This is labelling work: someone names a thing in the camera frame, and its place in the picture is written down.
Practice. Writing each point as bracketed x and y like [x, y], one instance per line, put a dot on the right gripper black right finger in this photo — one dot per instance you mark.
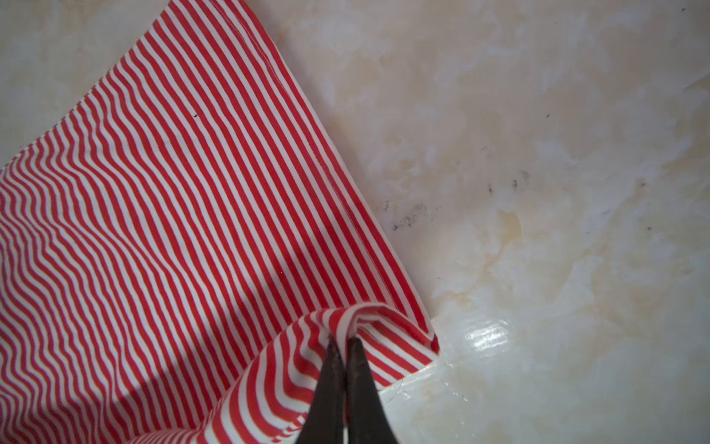
[367, 418]

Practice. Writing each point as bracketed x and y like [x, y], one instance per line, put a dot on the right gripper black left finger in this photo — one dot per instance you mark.
[325, 421]

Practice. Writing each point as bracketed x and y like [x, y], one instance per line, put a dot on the red white striped tank top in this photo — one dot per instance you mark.
[179, 250]

